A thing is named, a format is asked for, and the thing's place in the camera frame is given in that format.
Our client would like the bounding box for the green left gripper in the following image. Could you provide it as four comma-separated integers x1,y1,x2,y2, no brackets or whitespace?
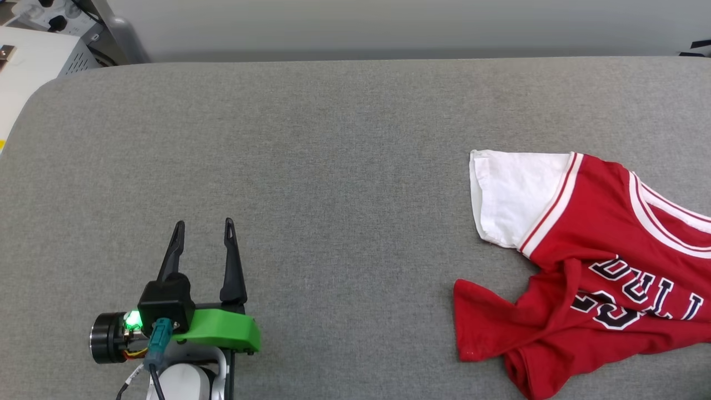
89,218,262,366

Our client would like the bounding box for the red white basketball jersey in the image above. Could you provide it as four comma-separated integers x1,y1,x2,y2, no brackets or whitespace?
453,149,711,400

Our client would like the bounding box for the white equipment box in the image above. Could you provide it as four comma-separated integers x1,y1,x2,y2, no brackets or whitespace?
0,25,102,154

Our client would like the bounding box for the white power strip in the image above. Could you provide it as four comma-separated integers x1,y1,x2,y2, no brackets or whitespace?
10,0,98,37

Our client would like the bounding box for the white partition panel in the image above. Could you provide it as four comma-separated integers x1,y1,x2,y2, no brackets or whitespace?
104,0,711,63

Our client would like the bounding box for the teal plug left camera cable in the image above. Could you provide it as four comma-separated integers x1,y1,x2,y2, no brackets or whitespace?
143,318,173,400

